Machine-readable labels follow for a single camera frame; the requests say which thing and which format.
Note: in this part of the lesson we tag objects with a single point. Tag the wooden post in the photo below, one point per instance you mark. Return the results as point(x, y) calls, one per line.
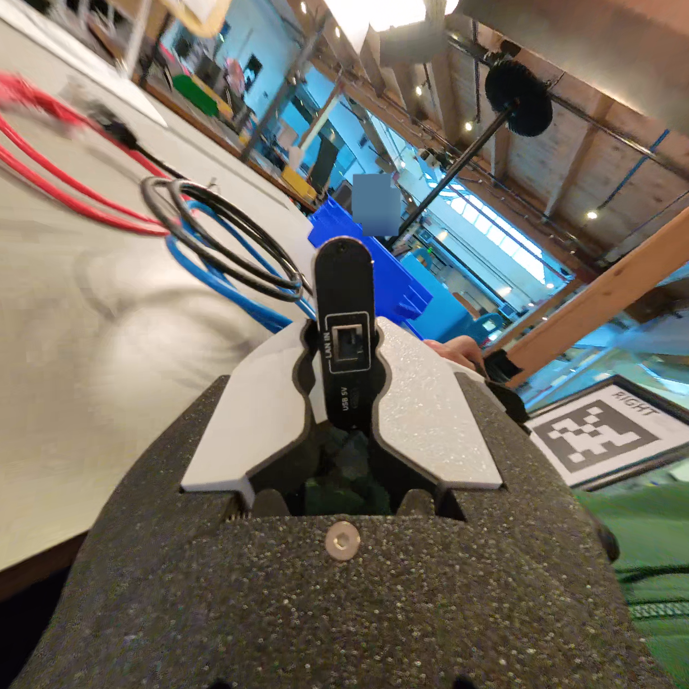
point(608, 296)

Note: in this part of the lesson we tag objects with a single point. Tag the person's green sweatshirt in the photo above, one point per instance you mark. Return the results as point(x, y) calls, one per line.
point(656, 538)

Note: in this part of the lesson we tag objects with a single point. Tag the blue plastic bin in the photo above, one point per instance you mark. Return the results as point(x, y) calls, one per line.
point(393, 274)

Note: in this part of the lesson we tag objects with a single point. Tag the framed marker sign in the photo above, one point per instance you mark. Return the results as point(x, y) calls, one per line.
point(592, 436)

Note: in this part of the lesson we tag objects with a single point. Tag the studio light panel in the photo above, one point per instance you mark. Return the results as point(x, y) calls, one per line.
point(387, 13)

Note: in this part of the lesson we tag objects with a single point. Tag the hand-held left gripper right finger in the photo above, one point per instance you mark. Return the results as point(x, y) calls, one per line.
point(430, 425)

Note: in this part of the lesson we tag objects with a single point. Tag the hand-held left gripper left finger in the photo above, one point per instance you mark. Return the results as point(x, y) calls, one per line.
point(253, 425)

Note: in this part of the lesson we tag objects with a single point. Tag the black network switch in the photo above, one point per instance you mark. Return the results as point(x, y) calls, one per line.
point(344, 290)

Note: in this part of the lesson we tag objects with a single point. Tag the person's right hand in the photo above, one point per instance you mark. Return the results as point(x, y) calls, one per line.
point(457, 347)

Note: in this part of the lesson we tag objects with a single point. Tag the black floor lamp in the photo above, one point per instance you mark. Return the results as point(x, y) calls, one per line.
point(519, 99)

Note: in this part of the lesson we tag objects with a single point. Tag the green plastic bin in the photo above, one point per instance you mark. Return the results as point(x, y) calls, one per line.
point(196, 94)

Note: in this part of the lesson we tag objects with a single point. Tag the light blue panel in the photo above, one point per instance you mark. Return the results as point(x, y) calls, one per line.
point(447, 317)

